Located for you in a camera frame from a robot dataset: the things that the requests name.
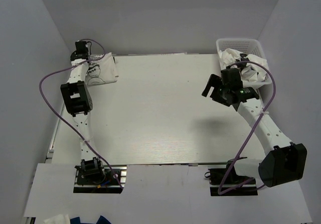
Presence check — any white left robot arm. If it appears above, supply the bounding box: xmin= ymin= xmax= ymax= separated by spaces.
xmin=60 ymin=40 xmax=106 ymax=183

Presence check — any white t shirt black print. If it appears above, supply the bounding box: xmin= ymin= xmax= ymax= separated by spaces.
xmin=218 ymin=48 xmax=268 ymax=83

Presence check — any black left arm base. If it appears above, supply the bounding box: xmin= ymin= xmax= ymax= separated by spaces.
xmin=73 ymin=157 xmax=127 ymax=194

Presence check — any white green Charlie Brown shirt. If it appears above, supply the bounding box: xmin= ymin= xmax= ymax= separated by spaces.
xmin=85 ymin=53 xmax=119 ymax=86

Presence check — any white plastic basket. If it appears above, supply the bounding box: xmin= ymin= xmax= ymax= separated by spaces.
xmin=216 ymin=38 xmax=272 ymax=89

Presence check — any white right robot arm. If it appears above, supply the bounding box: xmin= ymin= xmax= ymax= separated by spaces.
xmin=202 ymin=68 xmax=307 ymax=187

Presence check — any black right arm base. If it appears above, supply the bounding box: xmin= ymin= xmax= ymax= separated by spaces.
xmin=204 ymin=160 xmax=258 ymax=196

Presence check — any blue cloth at bottom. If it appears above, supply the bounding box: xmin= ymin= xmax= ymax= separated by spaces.
xmin=70 ymin=215 xmax=111 ymax=224

